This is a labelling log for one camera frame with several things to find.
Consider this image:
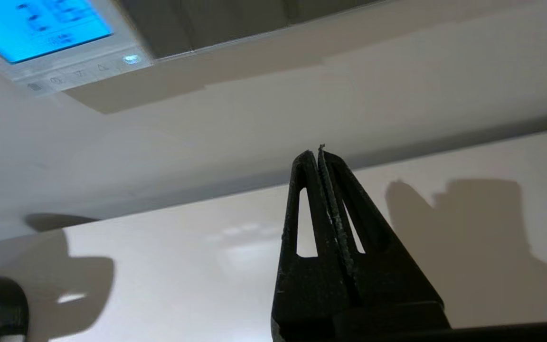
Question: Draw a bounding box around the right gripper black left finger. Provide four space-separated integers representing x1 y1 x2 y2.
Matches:
271 150 358 342

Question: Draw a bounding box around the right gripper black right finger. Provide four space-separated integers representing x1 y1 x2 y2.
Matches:
319 144 451 339

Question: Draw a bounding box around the white thermostat with blue screen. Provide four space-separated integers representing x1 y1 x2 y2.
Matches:
0 0 154 98

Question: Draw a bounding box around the white cabinet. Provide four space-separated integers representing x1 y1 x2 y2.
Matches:
0 126 547 342

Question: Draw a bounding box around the grey single wall switch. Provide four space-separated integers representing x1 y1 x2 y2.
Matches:
288 0 384 25

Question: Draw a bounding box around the grey triple rocker wall switch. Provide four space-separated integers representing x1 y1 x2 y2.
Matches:
119 0 298 60

